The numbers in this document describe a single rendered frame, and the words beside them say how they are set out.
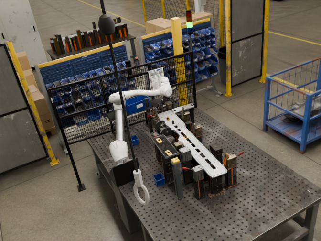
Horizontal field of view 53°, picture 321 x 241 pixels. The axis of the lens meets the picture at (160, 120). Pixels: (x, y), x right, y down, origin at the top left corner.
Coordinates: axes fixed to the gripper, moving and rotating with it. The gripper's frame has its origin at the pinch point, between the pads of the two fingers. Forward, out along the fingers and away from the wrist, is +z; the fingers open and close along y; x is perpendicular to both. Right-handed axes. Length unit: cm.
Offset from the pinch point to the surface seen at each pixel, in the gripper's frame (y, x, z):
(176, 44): 44, 58, -54
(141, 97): -16, 53, 2
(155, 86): 7, 55, -6
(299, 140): 179, -32, 95
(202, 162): -6, -94, 14
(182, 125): 7.1, -22.1, 13.7
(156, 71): 12, 55, -28
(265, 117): 172, 34, 87
